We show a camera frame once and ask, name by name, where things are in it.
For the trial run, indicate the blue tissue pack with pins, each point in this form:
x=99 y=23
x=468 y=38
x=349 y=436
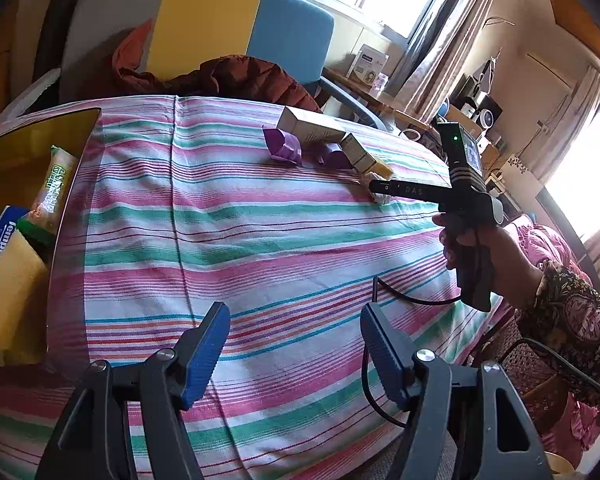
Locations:
x=0 y=245

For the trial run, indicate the black cushion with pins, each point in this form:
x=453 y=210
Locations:
x=62 y=20

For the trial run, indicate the black mini stereo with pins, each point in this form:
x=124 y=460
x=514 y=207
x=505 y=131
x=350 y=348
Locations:
x=487 y=112

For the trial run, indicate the wooden side table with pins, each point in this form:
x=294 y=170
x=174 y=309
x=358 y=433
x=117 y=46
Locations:
x=380 y=102

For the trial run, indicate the small beige carton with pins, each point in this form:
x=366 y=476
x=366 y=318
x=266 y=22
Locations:
x=362 y=155

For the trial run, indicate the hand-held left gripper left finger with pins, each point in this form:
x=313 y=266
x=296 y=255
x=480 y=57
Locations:
x=210 y=355

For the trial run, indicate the white printed box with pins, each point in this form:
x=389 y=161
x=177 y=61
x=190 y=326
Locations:
x=367 y=62

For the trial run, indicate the grey yellow blue armchair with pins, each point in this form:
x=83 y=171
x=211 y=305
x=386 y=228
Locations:
x=205 y=20

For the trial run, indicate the green snack packet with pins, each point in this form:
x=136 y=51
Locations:
x=55 y=185

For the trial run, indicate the purple packet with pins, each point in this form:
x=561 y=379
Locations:
x=332 y=157
x=282 y=147

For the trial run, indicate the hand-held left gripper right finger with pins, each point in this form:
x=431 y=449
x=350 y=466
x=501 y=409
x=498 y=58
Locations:
x=380 y=355

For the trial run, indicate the long beige carton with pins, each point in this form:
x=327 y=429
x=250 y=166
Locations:
x=305 y=122

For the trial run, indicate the pink floral bedding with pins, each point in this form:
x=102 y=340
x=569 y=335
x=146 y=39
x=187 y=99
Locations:
x=550 y=240

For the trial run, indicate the person's right hand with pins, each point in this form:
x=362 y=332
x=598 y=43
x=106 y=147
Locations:
x=510 y=265

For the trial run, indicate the maroon puffer jacket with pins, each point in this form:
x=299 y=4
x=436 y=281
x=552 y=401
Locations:
x=250 y=80

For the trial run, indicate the striped tablecloth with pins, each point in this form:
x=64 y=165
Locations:
x=230 y=240

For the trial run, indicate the white packet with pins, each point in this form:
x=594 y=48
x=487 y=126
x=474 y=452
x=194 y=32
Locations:
x=382 y=197

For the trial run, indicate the gold rectangular box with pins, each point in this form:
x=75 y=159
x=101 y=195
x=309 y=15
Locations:
x=10 y=160

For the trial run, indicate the beige patterned curtain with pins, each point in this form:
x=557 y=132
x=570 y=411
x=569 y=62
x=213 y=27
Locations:
x=445 y=50
x=575 y=120

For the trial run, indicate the white cabinet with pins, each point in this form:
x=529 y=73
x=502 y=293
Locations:
x=522 y=175

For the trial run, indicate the brown wicker chair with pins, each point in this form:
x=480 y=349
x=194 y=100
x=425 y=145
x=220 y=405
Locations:
x=530 y=375

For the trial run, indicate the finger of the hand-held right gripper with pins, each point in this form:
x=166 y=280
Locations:
x=410 y=190

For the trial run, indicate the tan sponge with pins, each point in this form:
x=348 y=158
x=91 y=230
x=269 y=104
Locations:
x=10 y=300

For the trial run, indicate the person's right forearm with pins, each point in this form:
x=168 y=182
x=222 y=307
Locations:
x=575 y=320

